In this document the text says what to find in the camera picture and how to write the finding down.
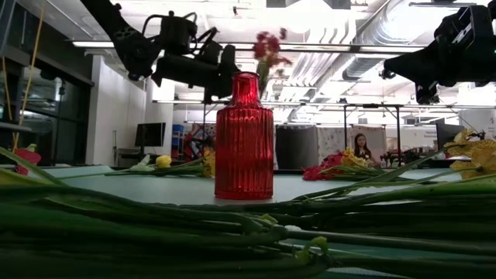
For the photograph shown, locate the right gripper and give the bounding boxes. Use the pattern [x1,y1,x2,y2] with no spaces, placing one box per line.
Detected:
[381,41,496,105]

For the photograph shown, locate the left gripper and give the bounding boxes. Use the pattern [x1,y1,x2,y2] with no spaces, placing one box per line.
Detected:
[150,38,241,104]

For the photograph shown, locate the yellow artificial tulip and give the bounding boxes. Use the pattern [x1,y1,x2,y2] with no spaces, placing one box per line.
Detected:
[57,153,174,181]

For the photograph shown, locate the red ribbed glass vase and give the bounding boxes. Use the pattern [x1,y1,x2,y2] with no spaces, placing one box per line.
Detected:
[214,71,275,202]

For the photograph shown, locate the black computer monitor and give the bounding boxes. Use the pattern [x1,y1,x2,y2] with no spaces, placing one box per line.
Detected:
[436,122,466,151]
[134,122,167,148]

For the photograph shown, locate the white floral cloth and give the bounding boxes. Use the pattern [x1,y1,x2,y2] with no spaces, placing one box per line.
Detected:
[350,126,388,164]
[317,126,352,162]

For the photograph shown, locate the colourful patterned cloth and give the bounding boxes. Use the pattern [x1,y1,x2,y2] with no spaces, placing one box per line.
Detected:
[184,122,216,160]

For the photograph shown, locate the blue storage bins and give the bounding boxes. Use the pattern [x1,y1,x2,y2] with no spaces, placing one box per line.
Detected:
[171,123,185,160]

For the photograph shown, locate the person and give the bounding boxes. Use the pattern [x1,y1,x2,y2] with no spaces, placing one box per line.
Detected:
[352,133,380,167]

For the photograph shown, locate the black divider panel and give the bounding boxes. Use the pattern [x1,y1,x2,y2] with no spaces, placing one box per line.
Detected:
[275,124,319,171]

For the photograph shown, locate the grey office desk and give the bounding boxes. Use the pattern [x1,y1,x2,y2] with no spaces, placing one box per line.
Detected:
[115,146,174,168]

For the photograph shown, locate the long ceiling light strip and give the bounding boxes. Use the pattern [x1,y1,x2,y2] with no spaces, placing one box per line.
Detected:
[71,40,117,50]

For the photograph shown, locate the yellow pole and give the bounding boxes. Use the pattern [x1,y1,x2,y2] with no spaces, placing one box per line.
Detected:
[11,0,47,153]

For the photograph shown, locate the black metal workstation frame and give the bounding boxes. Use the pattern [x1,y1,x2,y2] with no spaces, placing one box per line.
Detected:
[343,103,404,167]

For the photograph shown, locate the silver ventilation duct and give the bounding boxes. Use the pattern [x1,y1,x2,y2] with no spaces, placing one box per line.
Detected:
[340,0,431,83]

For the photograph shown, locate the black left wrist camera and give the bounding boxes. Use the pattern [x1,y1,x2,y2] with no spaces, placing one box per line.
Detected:
[159,13,198,56]

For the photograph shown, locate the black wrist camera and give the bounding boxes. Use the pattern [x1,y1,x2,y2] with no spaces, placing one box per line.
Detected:
[159,13,198,56]
[436,4,496,47]

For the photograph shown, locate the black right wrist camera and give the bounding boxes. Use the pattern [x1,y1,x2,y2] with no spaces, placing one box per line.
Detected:
[436,4,496,47]

